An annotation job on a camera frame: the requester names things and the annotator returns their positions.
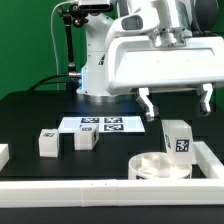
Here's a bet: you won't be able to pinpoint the white left fence piece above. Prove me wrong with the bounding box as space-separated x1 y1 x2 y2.
0 144 9 171

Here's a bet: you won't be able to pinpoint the white marker base plate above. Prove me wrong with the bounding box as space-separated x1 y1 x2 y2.
58 116 145 133

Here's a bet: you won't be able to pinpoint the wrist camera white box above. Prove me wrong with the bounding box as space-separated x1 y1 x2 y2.
105 10 160 48

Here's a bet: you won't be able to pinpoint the white cable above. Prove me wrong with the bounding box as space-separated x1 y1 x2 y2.
50 0 78 91

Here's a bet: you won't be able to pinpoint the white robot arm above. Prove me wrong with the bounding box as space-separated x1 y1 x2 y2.
78 0 224 121

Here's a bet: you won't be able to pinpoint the white front fence bar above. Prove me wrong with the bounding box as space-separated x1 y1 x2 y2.
0 179 224 208

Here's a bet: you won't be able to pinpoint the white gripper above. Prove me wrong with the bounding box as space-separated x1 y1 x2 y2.
105 36 224 122

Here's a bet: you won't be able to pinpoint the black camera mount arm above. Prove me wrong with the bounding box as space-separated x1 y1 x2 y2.
58 6 88 94

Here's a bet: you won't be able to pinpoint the black cables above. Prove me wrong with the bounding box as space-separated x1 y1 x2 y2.
27 73 72 92

